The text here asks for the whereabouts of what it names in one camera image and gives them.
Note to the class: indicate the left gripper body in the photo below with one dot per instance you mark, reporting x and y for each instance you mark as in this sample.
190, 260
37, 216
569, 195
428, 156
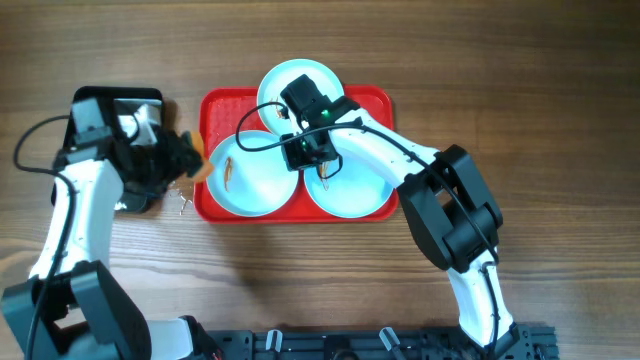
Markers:
154, 165

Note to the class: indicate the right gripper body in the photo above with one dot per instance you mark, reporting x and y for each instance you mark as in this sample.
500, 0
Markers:
299, 154

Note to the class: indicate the green and orange sponge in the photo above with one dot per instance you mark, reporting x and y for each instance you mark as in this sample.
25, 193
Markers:
199, 167

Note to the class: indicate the light blue plate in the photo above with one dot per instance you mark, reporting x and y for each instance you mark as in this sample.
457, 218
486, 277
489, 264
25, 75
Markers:
282, 75
248, 183
354, 191

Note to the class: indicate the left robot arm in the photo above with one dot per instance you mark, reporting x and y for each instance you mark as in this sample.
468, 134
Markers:
71, 306

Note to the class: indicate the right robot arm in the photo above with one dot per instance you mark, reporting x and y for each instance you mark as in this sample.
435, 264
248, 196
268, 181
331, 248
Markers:
452, 216

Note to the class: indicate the black water tray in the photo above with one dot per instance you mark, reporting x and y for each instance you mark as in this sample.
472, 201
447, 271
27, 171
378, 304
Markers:
138, 115

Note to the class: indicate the red plastic tray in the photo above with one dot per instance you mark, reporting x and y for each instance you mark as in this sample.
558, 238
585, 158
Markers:
222, 109

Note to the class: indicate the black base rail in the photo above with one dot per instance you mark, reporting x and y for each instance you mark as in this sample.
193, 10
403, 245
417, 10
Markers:
447, 343

